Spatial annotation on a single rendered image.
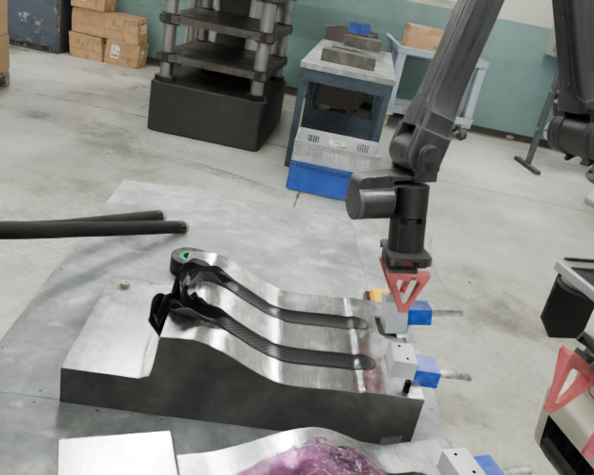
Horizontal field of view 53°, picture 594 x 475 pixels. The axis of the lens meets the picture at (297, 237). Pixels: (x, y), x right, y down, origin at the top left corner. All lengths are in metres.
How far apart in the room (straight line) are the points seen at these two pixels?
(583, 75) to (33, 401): 0.95
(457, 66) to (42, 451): 0.76
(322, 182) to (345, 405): 3.35
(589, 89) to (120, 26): 6.71
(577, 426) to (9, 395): 0.90
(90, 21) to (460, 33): 6.86
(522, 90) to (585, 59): 6.50
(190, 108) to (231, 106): 0.33
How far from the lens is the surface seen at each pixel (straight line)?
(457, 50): 0.92
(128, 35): 7.44
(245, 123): 4.84
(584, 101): 1.08
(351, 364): 0.92
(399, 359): 0.90
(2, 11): 5.83
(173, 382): 0.86
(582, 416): 1.18
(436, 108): 0.91
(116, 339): 0.93
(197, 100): 4.90
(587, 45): 1.07
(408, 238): 0.94
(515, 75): 7.52
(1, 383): 0.96
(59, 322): 1.08
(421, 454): 0.85
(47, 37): 7.72
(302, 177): 4.15
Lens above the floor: 1.40
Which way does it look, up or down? 24 degrees down
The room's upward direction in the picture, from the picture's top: 11 degrees clockwise
